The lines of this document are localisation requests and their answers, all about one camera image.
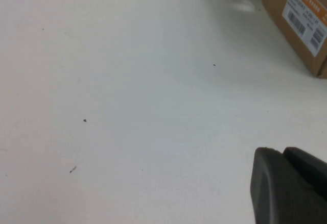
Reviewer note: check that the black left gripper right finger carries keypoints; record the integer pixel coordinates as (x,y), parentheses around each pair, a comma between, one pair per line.
(309,170)

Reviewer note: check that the brown cardboard shoe box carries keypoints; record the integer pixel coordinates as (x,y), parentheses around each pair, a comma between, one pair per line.
(276,7)

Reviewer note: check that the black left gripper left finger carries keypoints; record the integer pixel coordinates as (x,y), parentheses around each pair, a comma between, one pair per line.
(276,190)

